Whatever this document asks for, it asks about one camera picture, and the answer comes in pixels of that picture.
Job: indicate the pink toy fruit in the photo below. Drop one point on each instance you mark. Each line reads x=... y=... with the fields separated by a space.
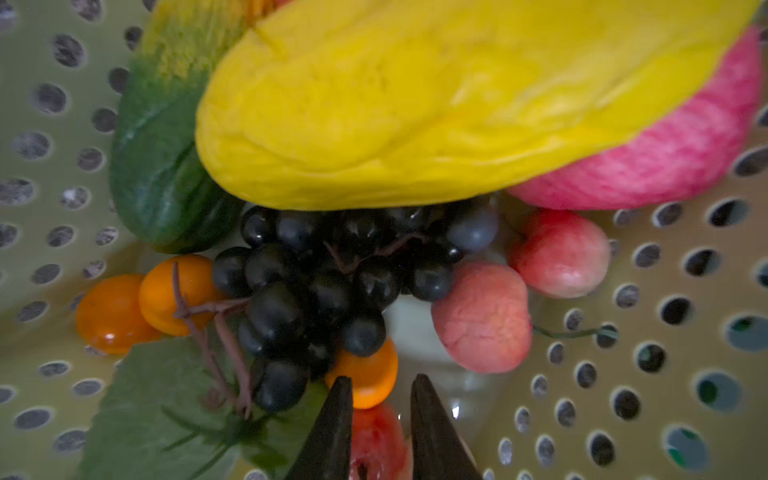
x=679 y=157

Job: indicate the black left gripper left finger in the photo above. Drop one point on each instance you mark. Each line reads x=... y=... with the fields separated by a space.
x=326 y=453

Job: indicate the yellow toy banana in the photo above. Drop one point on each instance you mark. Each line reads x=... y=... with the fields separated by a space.
x=333 y=105

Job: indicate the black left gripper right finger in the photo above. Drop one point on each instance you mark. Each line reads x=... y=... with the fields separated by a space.
x=438 y=453

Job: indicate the dark toy grapes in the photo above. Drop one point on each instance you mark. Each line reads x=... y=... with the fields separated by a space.
x=303 y=287

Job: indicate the small red toy strawberry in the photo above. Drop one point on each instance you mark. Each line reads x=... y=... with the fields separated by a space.
x=379 y=449

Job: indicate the small orange toy tomato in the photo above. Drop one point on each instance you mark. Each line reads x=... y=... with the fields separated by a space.
x=109 y=319

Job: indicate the green perforated plastic basket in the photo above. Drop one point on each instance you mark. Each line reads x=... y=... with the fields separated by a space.
x=680 y=393

